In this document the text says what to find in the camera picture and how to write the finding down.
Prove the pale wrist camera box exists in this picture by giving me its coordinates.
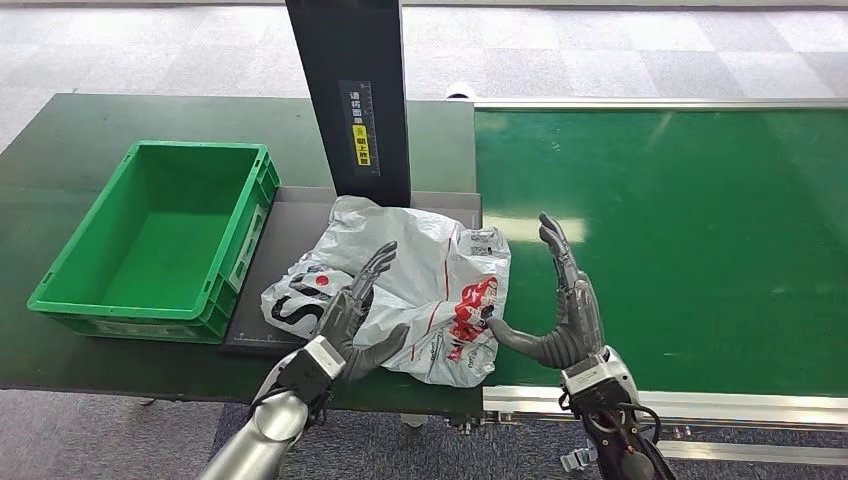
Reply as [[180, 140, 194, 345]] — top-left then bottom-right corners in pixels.
[[301, 335, 348, 381], [560, 345, 641, 415]]

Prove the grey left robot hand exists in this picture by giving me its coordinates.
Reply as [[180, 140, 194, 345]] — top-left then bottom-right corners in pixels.
[[320, 241, 411, 383]]

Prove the black inbound machine column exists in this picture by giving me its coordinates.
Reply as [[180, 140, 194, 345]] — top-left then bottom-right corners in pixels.
[[285, 0, 413, 209]]

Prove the green plastic crate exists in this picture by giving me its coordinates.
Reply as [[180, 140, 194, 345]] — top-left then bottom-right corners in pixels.
[[27, 139, 282, 345]]

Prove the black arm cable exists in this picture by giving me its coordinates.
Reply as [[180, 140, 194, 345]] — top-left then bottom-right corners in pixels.
[[559, 390, 667, 480]]

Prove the grey plastic package red print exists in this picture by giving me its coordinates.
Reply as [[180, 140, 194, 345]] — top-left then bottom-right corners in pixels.
[[260, 195, 512, 390]]

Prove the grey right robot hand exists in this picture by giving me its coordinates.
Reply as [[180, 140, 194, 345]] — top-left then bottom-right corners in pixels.
[[485, 211, 606, 372]]

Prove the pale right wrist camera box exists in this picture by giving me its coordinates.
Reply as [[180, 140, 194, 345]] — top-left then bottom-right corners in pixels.
[[560, 345, 641, 415]]

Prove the green conveyor belt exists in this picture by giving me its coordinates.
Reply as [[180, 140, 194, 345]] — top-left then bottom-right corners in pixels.
[[474, 107, 848, 399]]

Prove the black and yellow column label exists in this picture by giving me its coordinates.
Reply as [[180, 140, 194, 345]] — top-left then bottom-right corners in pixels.
[[339, 80, 382, 178]]

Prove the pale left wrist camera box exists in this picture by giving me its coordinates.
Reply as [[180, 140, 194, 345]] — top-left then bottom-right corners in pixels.
[[301, 335, 348, 381]]

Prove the grey metal bracket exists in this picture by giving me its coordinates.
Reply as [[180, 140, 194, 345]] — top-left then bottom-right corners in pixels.
[[561, 446, 596, 474]]

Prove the dark green table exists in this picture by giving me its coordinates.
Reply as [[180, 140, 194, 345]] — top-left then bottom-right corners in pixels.
[[0, 92, 486, 419]]

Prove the aluminium conveyor frame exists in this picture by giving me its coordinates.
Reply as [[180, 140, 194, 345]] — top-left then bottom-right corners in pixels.
[[447, 97, 848, 468]]

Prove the black inbound machine platform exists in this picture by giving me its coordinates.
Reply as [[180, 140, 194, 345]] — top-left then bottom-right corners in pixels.
[[220, 186, 483, 360]]

